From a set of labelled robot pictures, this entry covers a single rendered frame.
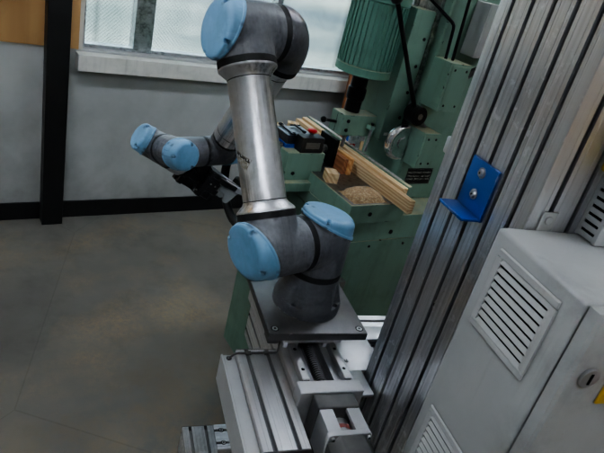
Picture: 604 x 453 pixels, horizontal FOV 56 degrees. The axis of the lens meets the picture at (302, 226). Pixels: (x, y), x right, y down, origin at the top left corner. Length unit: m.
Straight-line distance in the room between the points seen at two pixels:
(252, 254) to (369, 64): 0.89
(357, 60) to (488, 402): 1.17
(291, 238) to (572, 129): 0.52
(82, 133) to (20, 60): 0.43
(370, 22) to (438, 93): 0.30
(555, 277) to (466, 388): 0.24
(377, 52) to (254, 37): 0.73
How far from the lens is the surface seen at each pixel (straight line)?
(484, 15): 1.90
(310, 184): 1.77
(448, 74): 1.83
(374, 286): 2.03
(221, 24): 1.11
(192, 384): 2.22
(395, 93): 1.88
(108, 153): 3.07
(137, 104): 3.02
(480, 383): 0.89
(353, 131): 1.88
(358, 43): 1.77
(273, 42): 1.14
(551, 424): 0.82
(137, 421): 2.08
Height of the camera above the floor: 1.52
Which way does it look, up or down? 26 degrees down
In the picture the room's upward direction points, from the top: 15 degrees clockwise
